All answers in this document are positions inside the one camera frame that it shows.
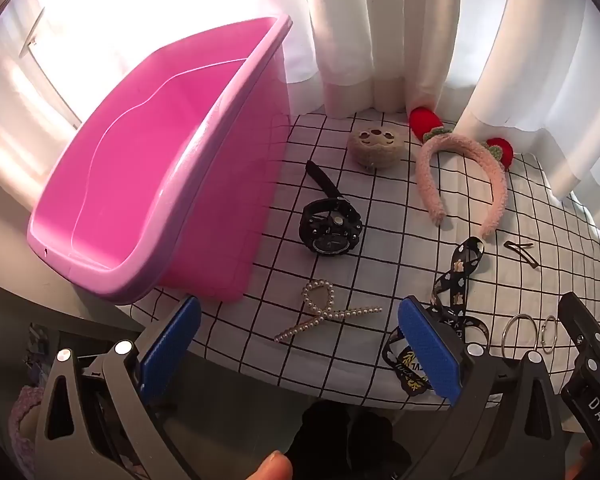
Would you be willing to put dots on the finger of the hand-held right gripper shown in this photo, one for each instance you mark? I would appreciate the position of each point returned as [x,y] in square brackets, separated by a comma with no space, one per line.
[582,322]

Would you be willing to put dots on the white curtain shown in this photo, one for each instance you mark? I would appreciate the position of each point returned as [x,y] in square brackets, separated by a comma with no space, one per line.
[360,35]

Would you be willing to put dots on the beige plush paw clip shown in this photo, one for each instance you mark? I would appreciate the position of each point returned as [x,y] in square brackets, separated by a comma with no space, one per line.
[375,147]

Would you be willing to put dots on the pink plastic bin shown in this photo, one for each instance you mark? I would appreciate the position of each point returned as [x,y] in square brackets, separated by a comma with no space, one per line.
[145,160]

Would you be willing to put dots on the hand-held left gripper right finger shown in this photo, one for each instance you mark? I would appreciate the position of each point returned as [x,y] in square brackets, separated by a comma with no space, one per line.
[430,350]

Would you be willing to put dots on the black printed ribbon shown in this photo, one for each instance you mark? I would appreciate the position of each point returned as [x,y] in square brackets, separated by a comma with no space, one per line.
[457,270]

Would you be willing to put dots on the black wrist watch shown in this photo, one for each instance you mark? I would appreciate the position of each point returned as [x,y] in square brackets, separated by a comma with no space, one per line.
[330,230]

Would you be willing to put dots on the person's left hand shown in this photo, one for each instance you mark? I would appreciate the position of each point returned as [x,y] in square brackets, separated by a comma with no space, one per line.
[270,467]

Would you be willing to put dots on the person's right hand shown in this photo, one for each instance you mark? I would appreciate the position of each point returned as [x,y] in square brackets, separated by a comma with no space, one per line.
[582,462]

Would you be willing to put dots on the pink fuzzy strawberry headband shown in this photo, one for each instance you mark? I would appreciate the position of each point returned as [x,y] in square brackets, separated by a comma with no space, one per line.
[425,170]

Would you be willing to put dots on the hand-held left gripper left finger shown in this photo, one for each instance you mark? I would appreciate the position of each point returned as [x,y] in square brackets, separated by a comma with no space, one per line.
[172,340]

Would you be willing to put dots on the pearl hair clip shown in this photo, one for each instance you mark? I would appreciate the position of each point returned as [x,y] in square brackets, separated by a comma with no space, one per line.
[325,315]

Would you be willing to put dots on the thin metal bobby pin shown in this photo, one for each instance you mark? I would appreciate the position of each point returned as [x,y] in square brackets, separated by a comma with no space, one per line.
[520,245]
[526,257]

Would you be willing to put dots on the pink crocheted item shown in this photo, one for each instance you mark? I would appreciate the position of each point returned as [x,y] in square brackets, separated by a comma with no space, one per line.
[20,430]

